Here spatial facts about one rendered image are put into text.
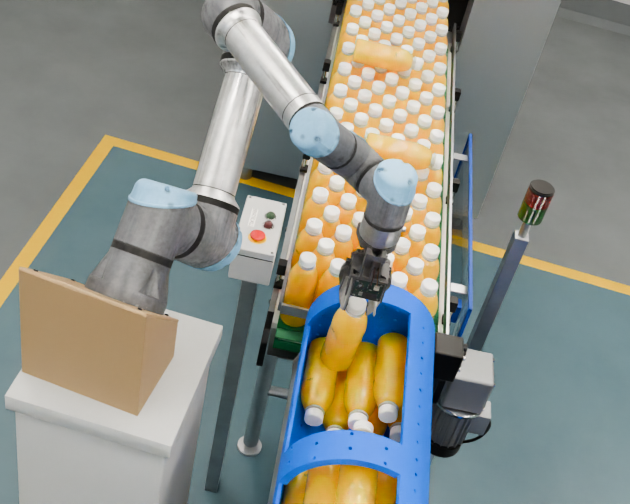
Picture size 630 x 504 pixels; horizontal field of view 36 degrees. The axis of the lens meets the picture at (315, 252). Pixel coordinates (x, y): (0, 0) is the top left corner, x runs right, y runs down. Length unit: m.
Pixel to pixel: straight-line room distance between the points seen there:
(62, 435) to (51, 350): 0.19
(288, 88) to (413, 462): 0.70
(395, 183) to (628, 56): 4.56
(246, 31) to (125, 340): 0.59
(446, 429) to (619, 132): 3.03
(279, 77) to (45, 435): 0.80
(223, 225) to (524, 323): 2.26
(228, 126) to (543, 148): 3.23
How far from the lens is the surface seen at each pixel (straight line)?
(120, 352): 1.71
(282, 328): 2.35
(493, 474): 3.40
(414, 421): 1.84
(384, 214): 1.67
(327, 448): 1.74
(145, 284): 1.73
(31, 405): 1.84
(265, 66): 1.72
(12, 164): 4.20
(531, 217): 2.43
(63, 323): 1.73
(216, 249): 1.85
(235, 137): 1.89
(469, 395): 2.47
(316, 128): 1.59
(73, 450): 1.92
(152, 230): 1.73
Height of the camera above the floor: 2.59
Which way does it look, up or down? 41 degrees down
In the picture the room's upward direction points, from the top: 14 degrees clockwise
